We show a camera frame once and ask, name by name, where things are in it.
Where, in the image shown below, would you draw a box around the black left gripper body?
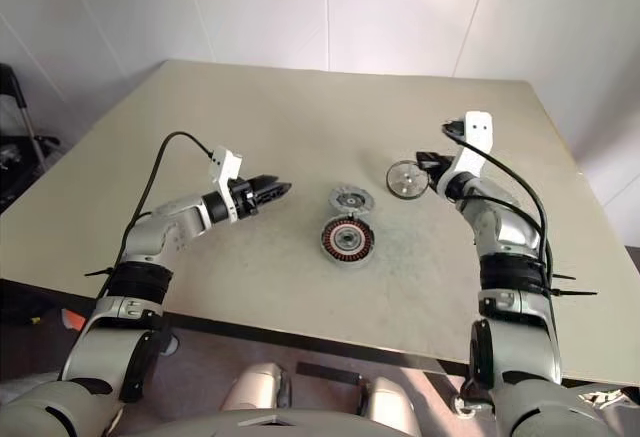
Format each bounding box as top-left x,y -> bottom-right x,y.
228,176 -> 267,221

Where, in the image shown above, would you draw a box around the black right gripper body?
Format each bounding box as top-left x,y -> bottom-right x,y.
433,154 -> 459,183

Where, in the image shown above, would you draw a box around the silver spoked rotor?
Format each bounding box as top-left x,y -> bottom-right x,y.
385,159 -> 432,202

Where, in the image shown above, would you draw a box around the grey motor housing copper windings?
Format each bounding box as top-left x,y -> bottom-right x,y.
316,210 -> 377,269

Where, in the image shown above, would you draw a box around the flat black strip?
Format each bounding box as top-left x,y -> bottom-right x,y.
295,360 -> 362,386

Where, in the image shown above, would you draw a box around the large rounded beige shape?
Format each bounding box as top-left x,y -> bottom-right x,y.
222,360 -> 294,416

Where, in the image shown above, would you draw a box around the red orange object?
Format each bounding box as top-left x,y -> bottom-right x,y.
61,307 -> 84,333

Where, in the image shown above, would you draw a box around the small rounded beige shape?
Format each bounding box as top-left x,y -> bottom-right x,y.
356,375 -> 417,416

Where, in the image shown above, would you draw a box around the grey robot torso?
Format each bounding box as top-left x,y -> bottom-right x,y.
107,405 -> 501,437

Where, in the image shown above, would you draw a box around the grey caster wheel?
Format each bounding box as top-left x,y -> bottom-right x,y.
451,390 -> 494,416

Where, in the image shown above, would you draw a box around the black folding cart silver tube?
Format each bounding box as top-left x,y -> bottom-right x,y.
0,62 -> 64,209

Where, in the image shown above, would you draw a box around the white tangled clutter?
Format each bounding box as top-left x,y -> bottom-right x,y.
578,387 -> 640,409

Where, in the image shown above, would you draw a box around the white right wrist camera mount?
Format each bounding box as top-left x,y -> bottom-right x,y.
433,110 -> 497,197

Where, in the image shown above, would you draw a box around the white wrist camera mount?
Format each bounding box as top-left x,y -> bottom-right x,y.
433,110 -> 497,197
208,145 -> 245,209

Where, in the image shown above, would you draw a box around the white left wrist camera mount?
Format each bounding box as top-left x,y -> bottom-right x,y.
208,145 -> 245,209

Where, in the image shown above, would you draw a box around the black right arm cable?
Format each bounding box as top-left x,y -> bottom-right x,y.
444,126 -> 557,304

